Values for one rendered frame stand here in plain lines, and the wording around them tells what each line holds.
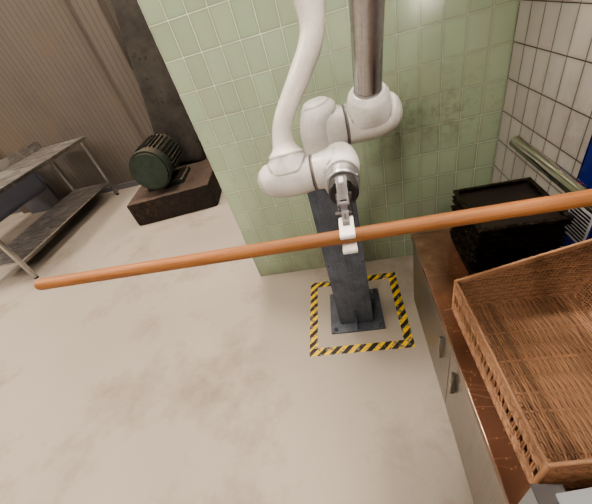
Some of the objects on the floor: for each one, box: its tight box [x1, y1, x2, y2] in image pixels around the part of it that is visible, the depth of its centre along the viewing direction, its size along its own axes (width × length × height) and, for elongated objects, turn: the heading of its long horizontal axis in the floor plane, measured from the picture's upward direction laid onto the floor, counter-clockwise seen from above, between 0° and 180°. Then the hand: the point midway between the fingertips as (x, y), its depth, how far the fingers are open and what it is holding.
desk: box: [0, 171, 61, 265], centre depth 428 cm, size 68×133×74 cm, turn 14°
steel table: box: [0, 136, 119, 287], centre depth 380 cm, size 72×189×98 cm, turn 14°
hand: (348, 234), depth 64 cm, fingers closed on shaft, 3 cm apart
